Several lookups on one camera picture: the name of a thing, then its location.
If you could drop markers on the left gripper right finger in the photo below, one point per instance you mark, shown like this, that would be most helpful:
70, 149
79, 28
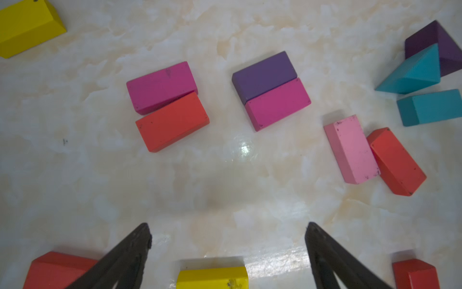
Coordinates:
330, 261

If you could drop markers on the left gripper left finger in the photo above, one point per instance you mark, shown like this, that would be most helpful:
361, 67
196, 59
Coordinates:
122, 267

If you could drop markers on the yellow block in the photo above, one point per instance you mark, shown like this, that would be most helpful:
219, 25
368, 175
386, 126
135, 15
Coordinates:
222, 278
27, 24

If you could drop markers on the pink rectangular block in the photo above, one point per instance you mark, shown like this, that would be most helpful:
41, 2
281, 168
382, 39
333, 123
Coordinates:
351, 150

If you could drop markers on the red block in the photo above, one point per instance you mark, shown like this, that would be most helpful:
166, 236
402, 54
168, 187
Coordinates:
56, 270
415, 274
173, 122
398, 169

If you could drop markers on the magenta block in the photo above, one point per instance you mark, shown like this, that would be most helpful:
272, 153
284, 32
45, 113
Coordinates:
277, 104
155, 90

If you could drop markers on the purple rectangular block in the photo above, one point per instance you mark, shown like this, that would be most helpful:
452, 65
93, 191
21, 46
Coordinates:
263, 76

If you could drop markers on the red block front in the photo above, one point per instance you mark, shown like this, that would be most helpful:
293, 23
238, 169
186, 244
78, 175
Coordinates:
415, 274

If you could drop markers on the teal rectangular block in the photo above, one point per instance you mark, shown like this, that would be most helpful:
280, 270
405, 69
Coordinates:
430, 107

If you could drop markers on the teal triangle block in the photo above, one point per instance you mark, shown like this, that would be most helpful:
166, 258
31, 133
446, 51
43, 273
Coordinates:
420, 71

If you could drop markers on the purple triangle block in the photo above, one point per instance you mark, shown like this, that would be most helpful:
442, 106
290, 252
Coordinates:
450, 54

